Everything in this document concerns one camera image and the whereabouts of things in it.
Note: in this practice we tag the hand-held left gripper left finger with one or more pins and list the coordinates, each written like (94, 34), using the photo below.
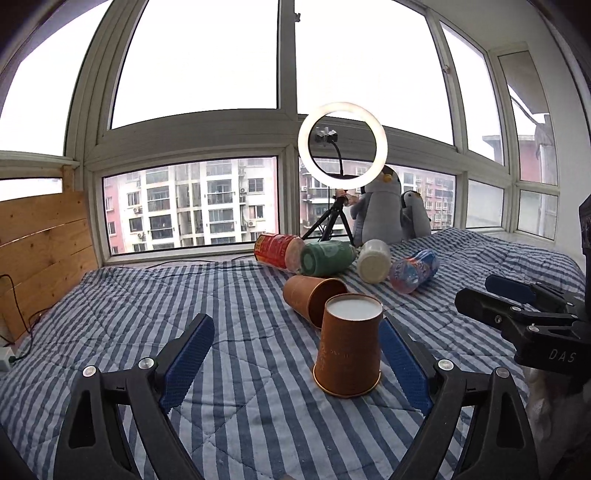
(187, 364)

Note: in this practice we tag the wooden headboard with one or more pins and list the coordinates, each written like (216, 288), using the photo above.
(41, 249)

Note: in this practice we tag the blue striped blanket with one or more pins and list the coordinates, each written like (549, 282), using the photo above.
(184, 295)

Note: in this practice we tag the red paper cup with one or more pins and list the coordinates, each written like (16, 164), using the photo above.
(274, 249)

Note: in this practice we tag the small grey penguin plush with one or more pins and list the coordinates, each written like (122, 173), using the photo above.
(415, 214)

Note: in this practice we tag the person's right forearm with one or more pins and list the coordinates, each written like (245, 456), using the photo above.
(542, 397)

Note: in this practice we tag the black tripod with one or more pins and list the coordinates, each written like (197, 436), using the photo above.
(333, 217)

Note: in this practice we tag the apartment building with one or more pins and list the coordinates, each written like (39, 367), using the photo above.
(184, 203)

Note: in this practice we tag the green cup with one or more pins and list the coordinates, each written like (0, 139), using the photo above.
(328, 257)

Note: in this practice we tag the black gooseneck phone holder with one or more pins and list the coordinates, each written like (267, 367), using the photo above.
(340, 159)

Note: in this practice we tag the white window frame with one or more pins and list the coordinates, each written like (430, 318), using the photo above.
(286, 115)

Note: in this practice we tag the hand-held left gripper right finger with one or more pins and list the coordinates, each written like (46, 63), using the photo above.
(406, 364)

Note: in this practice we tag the white paper cup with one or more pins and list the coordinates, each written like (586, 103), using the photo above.
(374, 264)

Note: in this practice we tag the brown paper cup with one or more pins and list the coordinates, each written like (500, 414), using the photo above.
(302, 295)
(348, 355)

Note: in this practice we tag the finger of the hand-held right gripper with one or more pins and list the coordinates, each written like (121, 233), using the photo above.
(510, 288)
(489, 310)

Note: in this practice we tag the large grey penguin plush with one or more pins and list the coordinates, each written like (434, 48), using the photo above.
(381, 207)

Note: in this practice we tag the white power strip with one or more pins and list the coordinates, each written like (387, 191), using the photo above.
(4, 359)

